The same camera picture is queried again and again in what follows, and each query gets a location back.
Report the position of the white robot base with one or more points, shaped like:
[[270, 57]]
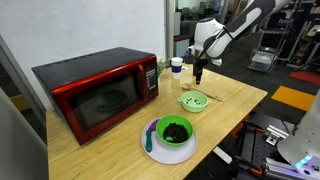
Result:
[[302, 147]]

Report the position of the red black microwave oven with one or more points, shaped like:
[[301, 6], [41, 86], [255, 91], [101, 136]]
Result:
[[96, 91]]

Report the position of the white round plate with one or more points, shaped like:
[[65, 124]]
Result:
[[167, 154]]

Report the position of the white cup blue band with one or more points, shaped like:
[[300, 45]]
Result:
[[176, 67]]

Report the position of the dark objects in pot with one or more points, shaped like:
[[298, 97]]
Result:
[[193, 101]]

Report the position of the teal purple toy knife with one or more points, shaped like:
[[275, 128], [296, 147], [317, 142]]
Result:
[[151, 129]]

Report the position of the bright green bowl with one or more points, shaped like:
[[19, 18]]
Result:
[[166, 120]]

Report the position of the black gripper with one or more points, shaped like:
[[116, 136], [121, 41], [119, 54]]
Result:
[[198, 64]]

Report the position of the dark objects in bowl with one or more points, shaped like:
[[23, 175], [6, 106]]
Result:
[[175, 133]]

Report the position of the light green pot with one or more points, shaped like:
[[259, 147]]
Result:
[[194, 108]]

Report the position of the beige plastic spoon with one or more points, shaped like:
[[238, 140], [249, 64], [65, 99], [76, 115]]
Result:
[[189, 87]]

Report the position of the white machine in background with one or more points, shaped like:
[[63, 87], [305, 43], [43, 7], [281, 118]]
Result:
[[262, 62]]

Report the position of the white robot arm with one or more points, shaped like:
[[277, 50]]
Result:
[[211, 38]]

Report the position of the small potted green plant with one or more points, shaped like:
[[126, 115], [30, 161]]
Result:
[[161, 66]]

